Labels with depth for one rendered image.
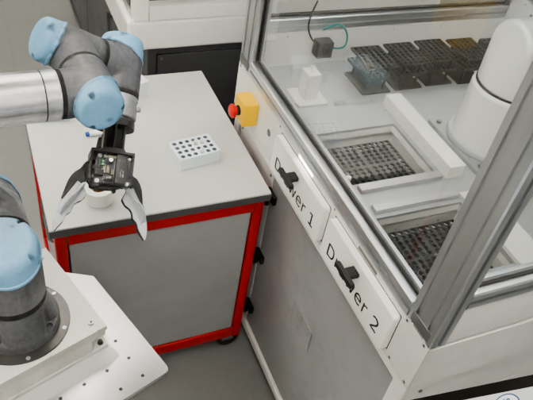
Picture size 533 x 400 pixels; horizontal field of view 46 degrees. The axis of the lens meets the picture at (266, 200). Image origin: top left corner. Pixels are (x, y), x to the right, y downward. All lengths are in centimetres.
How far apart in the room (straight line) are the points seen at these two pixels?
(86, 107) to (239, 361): 147
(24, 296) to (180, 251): 68
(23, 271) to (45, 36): 39
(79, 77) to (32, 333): 51
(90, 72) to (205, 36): 124
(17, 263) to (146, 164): 70
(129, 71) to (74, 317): 50
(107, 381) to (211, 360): 97
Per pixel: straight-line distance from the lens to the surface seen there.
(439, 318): 118
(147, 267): 178
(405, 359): 132
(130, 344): 136
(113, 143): 107
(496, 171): 99
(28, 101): 95
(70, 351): 130
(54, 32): 106
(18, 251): 114
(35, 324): 125
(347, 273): 134
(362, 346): 149
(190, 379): 220
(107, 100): 95
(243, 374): 223
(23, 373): 127
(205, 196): 166
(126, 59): 112
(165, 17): 212
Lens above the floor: 189
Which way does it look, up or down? 42 degrees down
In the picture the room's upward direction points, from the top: 11 degrees clockwise
